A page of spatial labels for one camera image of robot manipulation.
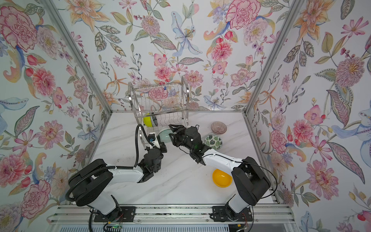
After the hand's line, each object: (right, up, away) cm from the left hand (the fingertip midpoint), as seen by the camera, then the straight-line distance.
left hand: (162, 137), depth 84 cm
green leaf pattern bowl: (+33, -5, +16) cm, 37 cm away
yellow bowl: (+34, -25, 0) cm, 42 cm away
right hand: (+3, +6, -6) cm, 9 cm away
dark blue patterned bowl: (-9, +11, +22) cm, 26 cm away
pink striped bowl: (+38, +5, +22) cm, 44 cm away
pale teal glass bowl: (+1, +1, +2) cm, 2 cm away
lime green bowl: (-12, +10, +14) cm, 21 cm away
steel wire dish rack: (-10, +23, +39) cm, 46 cm away
